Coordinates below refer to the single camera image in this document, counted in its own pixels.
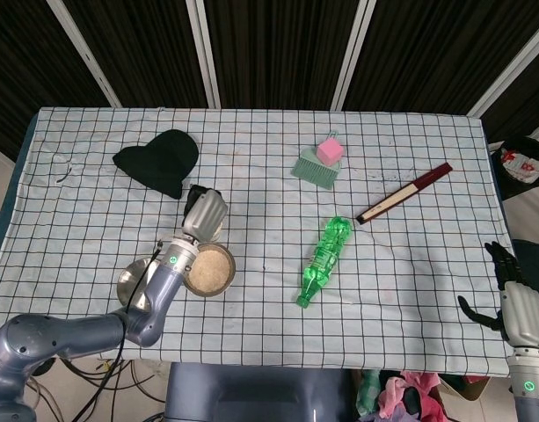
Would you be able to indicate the white paper cup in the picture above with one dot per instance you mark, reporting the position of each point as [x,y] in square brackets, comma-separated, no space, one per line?
[218,231]

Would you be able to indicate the white partition frame post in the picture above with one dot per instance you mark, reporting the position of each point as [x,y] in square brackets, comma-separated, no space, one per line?
[203,53]
[86,55]
[511,66]
[352,55]

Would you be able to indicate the empty steel plate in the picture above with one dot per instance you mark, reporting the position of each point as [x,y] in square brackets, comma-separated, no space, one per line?
[133,274]

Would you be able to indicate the green plastic bottle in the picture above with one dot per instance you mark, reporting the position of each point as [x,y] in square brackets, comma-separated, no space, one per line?
[326,259]

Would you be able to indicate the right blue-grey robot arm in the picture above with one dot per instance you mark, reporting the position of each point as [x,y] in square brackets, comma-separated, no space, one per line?
[533,391]

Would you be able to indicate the black bag with red print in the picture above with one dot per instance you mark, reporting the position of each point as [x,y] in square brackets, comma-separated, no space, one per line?
[522,169]

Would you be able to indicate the colourful clothes pile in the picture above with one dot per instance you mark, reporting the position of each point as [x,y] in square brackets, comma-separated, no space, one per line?
[401,397]

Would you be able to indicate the black knit beanie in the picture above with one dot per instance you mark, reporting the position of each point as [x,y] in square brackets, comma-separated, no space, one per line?
[161,160]

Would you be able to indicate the dark red folded fan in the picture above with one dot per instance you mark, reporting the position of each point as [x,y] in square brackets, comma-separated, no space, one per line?
[403,193]

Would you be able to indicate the blue checkered tablecloth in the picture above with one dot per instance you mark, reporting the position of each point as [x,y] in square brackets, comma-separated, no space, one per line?
[269,145]

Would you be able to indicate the pink cube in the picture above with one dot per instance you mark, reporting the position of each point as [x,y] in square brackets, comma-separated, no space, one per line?
[329,151]

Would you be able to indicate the brown cardboard box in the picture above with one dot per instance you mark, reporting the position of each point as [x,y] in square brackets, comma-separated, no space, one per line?
[469,387]

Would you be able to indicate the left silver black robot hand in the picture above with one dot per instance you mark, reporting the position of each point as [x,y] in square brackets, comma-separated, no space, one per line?
[205,215]

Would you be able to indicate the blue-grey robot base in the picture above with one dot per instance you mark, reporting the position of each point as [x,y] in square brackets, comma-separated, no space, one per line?
[256,391]

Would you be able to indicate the steel bowl holding rice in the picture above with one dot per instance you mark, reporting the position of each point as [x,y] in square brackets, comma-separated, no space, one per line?
[231,274]

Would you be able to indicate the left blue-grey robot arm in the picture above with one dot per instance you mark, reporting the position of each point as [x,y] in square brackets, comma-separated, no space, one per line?
[161,294]

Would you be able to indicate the black chair seat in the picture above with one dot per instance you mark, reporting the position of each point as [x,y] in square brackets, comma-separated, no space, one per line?
[537,259]

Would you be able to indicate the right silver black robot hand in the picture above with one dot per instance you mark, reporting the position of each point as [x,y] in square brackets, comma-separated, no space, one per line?
[526,314]

